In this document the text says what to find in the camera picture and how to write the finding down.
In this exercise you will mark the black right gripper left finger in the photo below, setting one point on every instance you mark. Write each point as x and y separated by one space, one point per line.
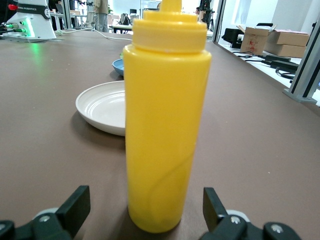
73 212

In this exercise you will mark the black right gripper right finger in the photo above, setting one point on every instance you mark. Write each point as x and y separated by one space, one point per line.
215 215

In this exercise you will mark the green lettuce leaf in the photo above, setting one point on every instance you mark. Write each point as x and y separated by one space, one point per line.
121 56

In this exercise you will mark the beige plate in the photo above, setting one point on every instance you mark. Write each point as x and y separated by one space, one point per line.
100 107

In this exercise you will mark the blue plate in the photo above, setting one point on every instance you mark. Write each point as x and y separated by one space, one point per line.
118 66

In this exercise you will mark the yellow squeeze bottle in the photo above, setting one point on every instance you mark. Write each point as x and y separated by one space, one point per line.
165 125

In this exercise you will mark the black power adapter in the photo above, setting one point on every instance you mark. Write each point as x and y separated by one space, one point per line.
277 58
285 65

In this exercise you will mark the flat cardboard box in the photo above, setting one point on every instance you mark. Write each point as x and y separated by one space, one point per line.
285 51
292 38

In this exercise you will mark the black case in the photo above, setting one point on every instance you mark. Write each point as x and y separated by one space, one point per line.
231 37

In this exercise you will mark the open cardboard box red print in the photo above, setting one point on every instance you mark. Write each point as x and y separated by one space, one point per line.
255 41

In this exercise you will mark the aluminium column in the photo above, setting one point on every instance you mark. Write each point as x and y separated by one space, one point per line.
218 20

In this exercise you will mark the standing person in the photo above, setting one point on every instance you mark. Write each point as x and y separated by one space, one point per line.
101 17

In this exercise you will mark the dark backpack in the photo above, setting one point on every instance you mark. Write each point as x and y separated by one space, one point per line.
124 18

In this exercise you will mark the small red knob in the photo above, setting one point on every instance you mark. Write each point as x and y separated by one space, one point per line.
12 7

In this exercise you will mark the aluminium extrusion camera post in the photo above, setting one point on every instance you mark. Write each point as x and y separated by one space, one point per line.
307 70

